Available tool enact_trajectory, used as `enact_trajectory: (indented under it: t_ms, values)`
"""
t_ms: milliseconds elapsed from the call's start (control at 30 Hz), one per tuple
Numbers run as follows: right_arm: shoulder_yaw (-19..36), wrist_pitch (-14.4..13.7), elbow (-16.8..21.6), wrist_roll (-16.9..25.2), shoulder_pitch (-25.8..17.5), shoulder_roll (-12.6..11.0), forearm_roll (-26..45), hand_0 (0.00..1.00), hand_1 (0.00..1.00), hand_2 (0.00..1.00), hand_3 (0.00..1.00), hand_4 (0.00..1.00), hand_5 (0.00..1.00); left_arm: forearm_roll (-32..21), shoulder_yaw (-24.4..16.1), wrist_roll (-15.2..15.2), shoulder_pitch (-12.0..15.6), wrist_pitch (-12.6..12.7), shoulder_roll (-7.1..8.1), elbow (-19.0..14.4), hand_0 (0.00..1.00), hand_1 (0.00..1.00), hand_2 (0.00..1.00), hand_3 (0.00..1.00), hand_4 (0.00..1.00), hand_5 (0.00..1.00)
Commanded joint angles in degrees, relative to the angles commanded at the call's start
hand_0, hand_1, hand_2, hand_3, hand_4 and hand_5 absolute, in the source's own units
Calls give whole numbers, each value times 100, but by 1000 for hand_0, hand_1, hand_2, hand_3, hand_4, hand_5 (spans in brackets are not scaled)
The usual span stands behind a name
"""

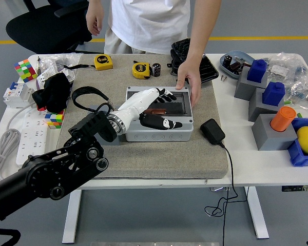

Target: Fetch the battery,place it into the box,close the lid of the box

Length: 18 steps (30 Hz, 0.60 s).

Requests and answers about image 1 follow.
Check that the black glossy flat case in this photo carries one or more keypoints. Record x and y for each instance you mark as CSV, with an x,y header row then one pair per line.
x,y
209,73

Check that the white table leg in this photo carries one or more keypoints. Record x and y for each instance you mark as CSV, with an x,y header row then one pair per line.
x,y
72,215
256,212

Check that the square yellow tape measure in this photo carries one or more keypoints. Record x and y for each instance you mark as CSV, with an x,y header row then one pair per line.
x,y
103,62

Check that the person's right forearm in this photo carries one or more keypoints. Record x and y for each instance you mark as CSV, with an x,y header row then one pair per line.
x,y
95,6

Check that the clear bag of small parts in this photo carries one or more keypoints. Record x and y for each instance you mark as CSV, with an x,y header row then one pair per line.
x,y
305,92
285,66

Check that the round yellow tape measure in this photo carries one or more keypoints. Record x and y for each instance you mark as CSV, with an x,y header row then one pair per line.
x,y
141,69

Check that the black table control panel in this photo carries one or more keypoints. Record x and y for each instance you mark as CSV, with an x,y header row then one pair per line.
x,y
292,188

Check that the white-edged colourful puzzle cube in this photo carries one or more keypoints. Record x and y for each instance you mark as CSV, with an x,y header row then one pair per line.
x,y
25,70

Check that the blue plastic bin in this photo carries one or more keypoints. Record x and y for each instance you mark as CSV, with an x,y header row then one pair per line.
x,y
297,156

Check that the black plastic bracket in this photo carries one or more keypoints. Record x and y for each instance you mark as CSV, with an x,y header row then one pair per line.
x,y
174,65

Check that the silver pen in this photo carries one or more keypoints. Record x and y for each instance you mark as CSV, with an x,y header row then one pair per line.
x,y
38,65

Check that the small green peg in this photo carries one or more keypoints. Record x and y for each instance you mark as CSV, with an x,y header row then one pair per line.
x,y
299,115
286,102

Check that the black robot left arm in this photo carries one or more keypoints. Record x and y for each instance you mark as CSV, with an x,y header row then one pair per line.
x,y
41,174

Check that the white power strip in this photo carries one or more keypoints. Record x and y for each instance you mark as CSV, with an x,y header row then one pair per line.
x,y
30,133

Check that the grey-brown mat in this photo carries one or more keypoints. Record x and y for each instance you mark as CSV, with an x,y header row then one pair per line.
x,y
169,161

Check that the clear plastic bag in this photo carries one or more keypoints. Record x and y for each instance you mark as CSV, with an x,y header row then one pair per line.
x,y
61,60

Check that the person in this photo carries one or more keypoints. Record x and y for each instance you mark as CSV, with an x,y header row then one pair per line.
x,y
149,23

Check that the black cloth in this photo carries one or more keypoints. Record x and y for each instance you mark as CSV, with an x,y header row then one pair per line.
x,y
52,93

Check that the blue plastic block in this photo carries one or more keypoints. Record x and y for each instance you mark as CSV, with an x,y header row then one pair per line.
x,y
257,70
273,93

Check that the stickerless colourful puzzle cube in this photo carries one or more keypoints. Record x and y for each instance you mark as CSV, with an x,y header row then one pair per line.
x,y
55,120

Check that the person's right hand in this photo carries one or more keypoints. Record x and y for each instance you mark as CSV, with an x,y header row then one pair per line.
x,y
95,23

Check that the grey block with round hole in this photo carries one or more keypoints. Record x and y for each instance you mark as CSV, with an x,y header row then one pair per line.
x,y
117,141

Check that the person's left forearm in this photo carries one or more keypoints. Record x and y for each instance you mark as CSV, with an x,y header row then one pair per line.
x,y
197,33

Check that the black cylindrical capacitor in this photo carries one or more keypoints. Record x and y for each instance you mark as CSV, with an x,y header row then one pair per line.
x,y
156,69
227,59

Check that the black office chair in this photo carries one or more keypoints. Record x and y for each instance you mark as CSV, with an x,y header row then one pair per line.
x,y
48,25

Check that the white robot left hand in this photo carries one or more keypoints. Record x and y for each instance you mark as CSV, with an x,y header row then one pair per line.
x,y
138,102

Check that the person's left hand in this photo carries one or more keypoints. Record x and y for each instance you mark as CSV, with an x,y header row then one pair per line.
x,y
192,73

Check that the grey box with clear lid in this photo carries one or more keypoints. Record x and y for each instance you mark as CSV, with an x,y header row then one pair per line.
x,y
156,134

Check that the white circuit breaker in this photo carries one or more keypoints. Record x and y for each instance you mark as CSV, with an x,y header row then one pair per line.
x,y
16,94

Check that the black power adapter plug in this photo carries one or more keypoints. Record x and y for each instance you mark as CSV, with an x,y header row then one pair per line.
x,y
212,131

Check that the white printed packet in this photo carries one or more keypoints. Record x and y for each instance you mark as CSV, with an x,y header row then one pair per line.
x,y
47,73

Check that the blue-grey oval dish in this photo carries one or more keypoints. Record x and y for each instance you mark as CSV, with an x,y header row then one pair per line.
x,y
227,69

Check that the grey holder block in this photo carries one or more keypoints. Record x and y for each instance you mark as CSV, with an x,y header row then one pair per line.
x,y
256,107
269,139
243,88

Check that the brown cylindrical capacitor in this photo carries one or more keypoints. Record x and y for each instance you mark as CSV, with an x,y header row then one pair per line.
x,y
234,68

